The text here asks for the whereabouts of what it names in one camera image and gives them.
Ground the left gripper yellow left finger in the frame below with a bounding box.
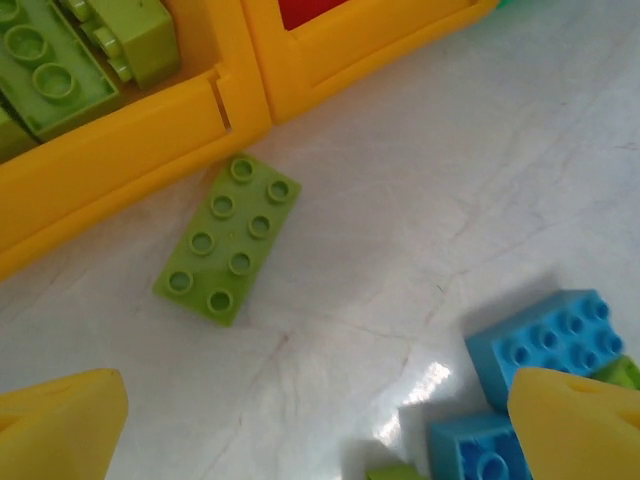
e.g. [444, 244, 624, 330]
[0, 368, 130, 480]

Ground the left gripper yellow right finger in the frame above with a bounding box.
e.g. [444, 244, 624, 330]
[507, 367, 640, 480]

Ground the yellow plastic bin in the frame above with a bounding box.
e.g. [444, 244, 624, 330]
[239, 0, 501, 126]
[0, 0, 274, 284]

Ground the blue lego brick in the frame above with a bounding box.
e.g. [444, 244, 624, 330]
[429, 412, 534, 480]
[464, 288, 626, 414]

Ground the red lego brick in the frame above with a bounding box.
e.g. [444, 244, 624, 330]
[279, 0, 356, 34]

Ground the green lego plate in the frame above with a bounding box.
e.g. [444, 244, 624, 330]
[152, 152, 304, 330]
[0, 0, 124, 144]

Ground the small green lego brick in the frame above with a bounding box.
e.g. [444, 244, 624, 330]
[364, 462, 421, 480]

